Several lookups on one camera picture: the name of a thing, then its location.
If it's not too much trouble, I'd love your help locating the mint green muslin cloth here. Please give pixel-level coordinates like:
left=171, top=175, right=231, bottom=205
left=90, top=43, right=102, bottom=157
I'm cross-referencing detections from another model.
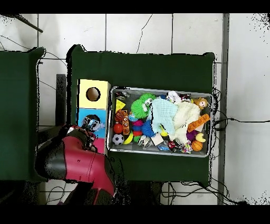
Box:
left=151, top=98, right=179, bottom=136

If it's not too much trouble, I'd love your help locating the wooden box with three holes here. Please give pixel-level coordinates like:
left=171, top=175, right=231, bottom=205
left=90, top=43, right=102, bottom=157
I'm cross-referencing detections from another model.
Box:
left=75, top=78, right=111, bottom=156

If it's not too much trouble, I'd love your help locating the shallow clear mesh bin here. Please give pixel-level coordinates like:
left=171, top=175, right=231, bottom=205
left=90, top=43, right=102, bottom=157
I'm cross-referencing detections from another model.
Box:
left=108, top=87, right=213, bottom=158

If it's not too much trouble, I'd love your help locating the small red ball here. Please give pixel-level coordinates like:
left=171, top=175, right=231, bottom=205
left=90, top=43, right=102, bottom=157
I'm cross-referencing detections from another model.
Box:
left=113, top=123, right=124, bottom=135

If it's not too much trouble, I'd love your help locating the small soccer ball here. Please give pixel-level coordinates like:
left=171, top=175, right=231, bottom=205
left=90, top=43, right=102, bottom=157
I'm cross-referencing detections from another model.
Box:
left=112, top=134, right=125, bottom=146

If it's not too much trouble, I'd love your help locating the orange tiger plush toy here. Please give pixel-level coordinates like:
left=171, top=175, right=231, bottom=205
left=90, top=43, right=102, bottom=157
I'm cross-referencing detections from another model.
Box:
left=115, top=109, right=127, bottom=123

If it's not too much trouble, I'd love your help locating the orange toy block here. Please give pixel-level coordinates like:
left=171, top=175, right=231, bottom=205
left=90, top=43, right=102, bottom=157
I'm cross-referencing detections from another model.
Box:
left=122, top=115, right=131, bottom=136

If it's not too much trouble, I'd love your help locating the yellow cheese wedge toy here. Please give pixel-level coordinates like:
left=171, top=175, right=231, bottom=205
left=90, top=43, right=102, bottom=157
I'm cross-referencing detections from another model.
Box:
left=115, top=98, right=127, bottom=113

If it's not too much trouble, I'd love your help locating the green cloth side table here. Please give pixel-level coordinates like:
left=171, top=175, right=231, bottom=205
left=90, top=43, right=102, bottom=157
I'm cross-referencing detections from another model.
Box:
left=0, top=47, right=46, bottom=182

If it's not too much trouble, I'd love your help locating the large green spiky ball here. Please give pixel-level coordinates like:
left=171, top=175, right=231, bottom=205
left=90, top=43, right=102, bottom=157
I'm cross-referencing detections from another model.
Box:
left=130, top=99, right=151, bottom=120

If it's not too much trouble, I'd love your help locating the blue spiky rubber ball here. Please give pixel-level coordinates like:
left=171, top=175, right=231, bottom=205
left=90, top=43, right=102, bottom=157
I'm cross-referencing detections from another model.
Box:
left=141, top=119, right=155, bottom=138

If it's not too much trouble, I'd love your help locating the small green spiky ball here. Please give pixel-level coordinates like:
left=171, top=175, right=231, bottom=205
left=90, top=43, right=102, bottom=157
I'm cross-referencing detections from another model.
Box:
left=142, top=92, right=156, bottom=104

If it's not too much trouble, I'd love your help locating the cream muslin cloth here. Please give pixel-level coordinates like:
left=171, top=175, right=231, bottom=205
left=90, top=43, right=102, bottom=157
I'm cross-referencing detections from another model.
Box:
left=172, top=101, right=201, bottom=145

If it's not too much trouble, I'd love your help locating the small orange basketball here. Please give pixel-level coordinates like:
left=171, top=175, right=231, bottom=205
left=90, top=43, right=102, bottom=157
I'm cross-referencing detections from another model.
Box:
left=191, top=140, right=204, bottom=152

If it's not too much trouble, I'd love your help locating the orange plastic toy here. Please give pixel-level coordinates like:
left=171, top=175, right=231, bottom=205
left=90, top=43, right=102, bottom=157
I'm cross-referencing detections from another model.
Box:
left=187, top=113, right=211, bottom=133

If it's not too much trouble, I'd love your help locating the small brown plush doll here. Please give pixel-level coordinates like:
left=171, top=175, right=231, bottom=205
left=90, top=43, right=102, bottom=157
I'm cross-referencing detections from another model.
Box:
left=193, top=97, right=210, bottom=110

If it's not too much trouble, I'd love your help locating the black cable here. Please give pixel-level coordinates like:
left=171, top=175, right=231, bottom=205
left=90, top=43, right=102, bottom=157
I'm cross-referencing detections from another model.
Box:
left=212, top=117, right=270, bottom=128

